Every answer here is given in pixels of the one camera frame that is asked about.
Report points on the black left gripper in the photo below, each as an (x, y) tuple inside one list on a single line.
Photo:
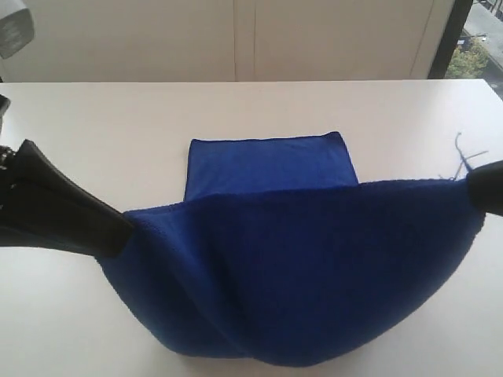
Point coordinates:
[(41, 207)]

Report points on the black window frame post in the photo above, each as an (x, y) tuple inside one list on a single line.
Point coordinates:
[(448, 42)]

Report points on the blue towel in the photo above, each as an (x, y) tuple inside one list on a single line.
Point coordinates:
[(278, 253)]

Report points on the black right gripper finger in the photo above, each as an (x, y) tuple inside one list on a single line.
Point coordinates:
[(485, 188)]

